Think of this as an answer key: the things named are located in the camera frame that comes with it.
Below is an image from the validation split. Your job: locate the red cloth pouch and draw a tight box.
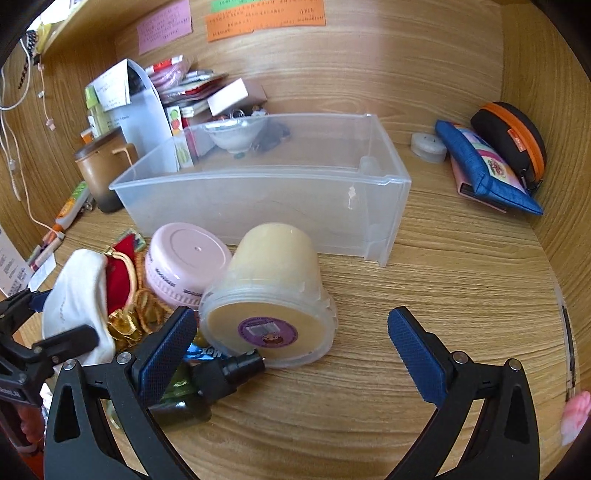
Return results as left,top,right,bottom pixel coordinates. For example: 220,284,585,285
105,233,139,315

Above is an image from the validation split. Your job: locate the red white packet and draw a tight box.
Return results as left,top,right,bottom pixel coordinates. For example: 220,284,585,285
144,55,185,75

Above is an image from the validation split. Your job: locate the orange paper note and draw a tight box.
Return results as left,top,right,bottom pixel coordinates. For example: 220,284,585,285
205,2,328,43

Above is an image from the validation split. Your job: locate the pink paper note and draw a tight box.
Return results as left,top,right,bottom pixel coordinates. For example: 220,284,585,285
137,0,193,55

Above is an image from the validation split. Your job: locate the pile of printed cards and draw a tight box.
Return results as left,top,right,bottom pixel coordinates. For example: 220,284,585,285
161,69,229,116

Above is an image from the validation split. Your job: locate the fruit face sticker sheet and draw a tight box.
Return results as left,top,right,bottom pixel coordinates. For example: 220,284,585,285
164,105,195,169

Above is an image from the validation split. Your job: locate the blue snack wrapper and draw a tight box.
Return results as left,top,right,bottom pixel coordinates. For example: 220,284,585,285
182,332,232,365

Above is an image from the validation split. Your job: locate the gold ingot ornament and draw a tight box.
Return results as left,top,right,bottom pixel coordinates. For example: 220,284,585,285
107,309,145,346

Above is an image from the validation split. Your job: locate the white printed paper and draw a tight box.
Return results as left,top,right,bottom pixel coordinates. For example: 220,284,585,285
0,226,34,298

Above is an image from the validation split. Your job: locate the white handwritten sheet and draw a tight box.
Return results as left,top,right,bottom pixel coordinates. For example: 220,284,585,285
85,59,131,112

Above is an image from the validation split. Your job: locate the blue pencil case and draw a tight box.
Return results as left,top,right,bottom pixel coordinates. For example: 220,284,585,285
435,120,544,216

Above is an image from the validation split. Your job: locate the pink coiled rope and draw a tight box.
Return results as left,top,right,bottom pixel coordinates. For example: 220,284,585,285
148,58,192,93

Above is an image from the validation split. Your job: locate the white paper folder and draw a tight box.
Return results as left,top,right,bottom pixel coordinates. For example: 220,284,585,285
85,58,174,174

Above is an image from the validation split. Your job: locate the green paper note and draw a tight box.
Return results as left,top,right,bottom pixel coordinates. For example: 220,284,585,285
210,0,324,14

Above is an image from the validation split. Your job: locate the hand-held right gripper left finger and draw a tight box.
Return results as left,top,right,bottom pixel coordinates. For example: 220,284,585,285
44,305,218,480

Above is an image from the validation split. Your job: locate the black orange round case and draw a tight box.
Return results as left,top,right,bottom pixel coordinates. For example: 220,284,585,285
470,102,548,195

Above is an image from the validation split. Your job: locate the pink soft object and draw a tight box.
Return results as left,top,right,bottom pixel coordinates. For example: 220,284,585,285
560,391,591,446

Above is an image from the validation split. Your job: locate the green white small bottle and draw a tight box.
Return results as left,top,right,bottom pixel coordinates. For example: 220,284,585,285
84,85,109,137

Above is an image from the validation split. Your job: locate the person's left hand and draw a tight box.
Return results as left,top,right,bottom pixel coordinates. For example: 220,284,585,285
14,401,46,457

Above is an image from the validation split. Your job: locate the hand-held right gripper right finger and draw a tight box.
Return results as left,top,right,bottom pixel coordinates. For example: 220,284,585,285
383,305,541,480

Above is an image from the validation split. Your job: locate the orange green tube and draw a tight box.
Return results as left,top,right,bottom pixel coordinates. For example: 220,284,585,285
53,181,90,232

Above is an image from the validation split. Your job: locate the clear plastic bin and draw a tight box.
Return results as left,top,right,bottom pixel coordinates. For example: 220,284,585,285
108,113,413,268

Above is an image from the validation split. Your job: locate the red box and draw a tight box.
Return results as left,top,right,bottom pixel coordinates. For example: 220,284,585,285
182,117,200,160

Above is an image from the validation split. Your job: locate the wooden desktop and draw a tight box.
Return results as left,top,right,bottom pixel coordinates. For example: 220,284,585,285
0,129,591,480

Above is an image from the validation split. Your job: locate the glass bowl of beads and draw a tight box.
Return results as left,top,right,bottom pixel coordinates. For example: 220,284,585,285
203,115,267,153

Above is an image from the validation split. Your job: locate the white cloth pouch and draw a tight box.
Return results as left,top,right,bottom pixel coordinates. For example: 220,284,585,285
41,249,117,367

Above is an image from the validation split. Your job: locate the pink wallet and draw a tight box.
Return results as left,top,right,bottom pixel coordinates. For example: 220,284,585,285
450,154,509,214

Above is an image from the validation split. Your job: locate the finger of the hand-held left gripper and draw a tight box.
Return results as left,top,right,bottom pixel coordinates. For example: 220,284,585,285
28,324,101,370
0,288,54,342

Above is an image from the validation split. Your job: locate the brown mug with wooden lid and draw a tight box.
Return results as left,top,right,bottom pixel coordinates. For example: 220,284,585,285
75,127,139,214

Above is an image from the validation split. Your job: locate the pink round jar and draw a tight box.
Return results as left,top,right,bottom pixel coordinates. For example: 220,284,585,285
144,222,233,310

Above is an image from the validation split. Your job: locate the wooden shelf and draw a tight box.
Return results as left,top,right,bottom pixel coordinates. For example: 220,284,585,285
37,0,153,58

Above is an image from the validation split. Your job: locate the white charging cable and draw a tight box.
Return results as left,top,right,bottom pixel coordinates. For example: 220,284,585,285
0,60,56,232

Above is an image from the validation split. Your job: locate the white cardboard box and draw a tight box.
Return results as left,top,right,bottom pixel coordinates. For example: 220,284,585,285
207,78,269,118

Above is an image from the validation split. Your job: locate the dark green spray bottle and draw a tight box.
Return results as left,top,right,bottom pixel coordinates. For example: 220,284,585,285
148,353,267,430

